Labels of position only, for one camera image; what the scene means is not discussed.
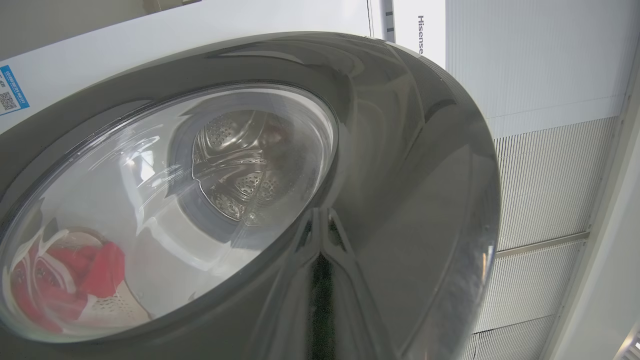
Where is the blue QR code sticker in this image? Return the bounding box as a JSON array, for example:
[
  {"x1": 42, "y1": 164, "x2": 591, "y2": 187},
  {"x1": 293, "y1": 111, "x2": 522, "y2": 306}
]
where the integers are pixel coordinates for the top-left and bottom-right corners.
[{"x1": 0, "y1": 65, "x2": 30, "y2": 117}]

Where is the red and white garment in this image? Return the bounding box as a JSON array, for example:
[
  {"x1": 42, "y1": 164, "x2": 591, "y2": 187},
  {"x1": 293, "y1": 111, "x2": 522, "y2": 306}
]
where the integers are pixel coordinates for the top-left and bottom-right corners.
[{"x1": 10, "y1": 240, "x2": 126, "y2": 333}]

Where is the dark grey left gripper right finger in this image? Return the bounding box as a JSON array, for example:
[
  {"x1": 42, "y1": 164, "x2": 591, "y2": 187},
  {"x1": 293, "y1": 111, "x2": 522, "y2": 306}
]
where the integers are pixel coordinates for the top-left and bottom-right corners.
[{"x1": 326, "y1": 210, "x2": 401, "y2": 360}]

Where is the white pleated window blind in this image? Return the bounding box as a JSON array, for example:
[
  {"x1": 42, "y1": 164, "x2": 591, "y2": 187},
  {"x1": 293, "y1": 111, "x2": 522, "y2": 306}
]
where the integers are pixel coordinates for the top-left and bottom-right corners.
[{"x1": 445, "y1": 0, "x2": 640, "y2": 360}]

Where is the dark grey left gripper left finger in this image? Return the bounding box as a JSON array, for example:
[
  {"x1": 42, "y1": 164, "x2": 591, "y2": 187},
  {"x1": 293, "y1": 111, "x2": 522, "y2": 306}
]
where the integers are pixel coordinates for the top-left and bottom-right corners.
[{"x1": 252, "y1": 210, "x2": 325, "y2": 360}]

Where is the cream perforated laundry basket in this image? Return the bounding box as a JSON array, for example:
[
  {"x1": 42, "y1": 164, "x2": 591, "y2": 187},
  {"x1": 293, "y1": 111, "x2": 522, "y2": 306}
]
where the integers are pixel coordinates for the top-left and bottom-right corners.
[{"x1": 82, "y1": 282, "x2": 151, "y2": 326}]

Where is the white front-load washing machine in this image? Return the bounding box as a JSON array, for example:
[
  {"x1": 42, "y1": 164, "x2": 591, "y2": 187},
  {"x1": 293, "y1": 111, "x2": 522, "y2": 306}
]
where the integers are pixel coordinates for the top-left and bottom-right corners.
[{"x1": 0, "y1": 0, "x2": 447, "y2": 136}]

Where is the dark grey round washer door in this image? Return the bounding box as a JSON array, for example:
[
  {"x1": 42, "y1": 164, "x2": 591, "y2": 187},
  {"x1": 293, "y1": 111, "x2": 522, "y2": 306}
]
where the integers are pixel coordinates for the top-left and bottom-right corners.
[{"x1": 0, "y1": 31, "x2": 502, "y2": 360}]

